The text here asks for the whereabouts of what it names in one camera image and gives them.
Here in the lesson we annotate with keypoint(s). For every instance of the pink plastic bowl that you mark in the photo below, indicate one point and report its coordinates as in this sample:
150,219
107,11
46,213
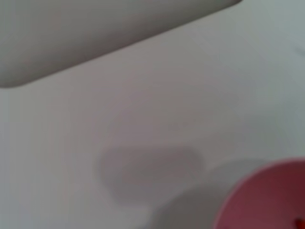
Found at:
269,198

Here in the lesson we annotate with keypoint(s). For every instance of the orange toy fruit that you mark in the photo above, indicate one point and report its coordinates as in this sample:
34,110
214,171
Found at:
300,223

